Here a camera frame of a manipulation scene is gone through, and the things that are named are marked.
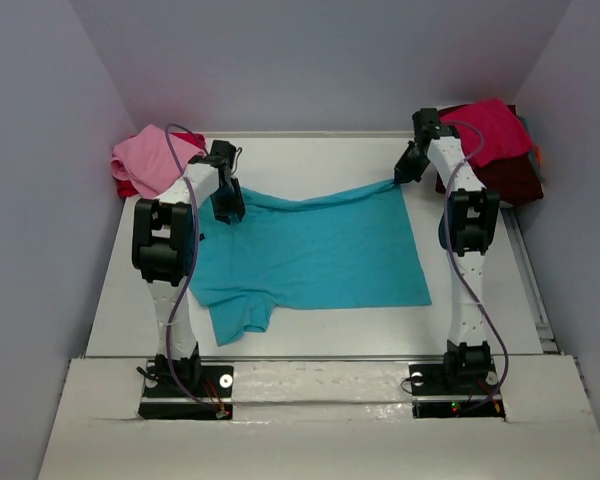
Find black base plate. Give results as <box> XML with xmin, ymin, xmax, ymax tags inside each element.
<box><xmin>136</xmin><ymin>361</ymin><xmax>234</xmax><ymax>421</ymax></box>
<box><xmin>401</xmin><ymin>363</ymin><xmax>506</xmax><ymax>419</ymax></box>

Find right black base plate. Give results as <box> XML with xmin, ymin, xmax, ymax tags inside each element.
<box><xmin>401</xmin><ymin>363</ymin><xmax>506</xmax><ymax>419</ymax></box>

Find turquoise t shirt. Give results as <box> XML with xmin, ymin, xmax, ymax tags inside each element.
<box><xmin>190</xmin><ymin>180</ymin><xmax>431</xmax><ymax>346</ymax></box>

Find dark red t shirt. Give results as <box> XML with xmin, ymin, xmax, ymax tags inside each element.
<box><xmin>438</xmin><ymin>99</ymin><xmax>544</xmax><ymax>206</ymax></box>

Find red folded t shirt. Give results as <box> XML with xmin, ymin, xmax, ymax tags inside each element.
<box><xmin>115</xmin><ymin>131</ymin><xmax>207</xmax><ymax>199</ymax></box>

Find magenta t shirt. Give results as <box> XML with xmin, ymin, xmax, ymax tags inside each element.
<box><xmin>439</xmin><ymin>99</ymin><xmax>533</xmax><ymax>168</ymax></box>

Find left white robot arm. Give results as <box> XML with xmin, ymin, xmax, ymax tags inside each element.
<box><xmin>131</xmin><ymin>140</ymin><xmax>245</xmax><ymax>393</ymax></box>

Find pink folded t shirt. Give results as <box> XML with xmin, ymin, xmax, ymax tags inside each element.
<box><xmin>110</xmin><ymin>125</ymin><xmax>180</xmax><ymax>198</ymax></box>

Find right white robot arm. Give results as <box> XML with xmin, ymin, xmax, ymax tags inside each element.
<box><xmin>394</xmin><ymin>108</ymin><xmax>500</xmax><ymax>396</ymax></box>

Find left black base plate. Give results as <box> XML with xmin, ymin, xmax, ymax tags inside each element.
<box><xmin>136</xmin><ymin>361</ymin><xmax>234</xmax><ymax>421</ymax></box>

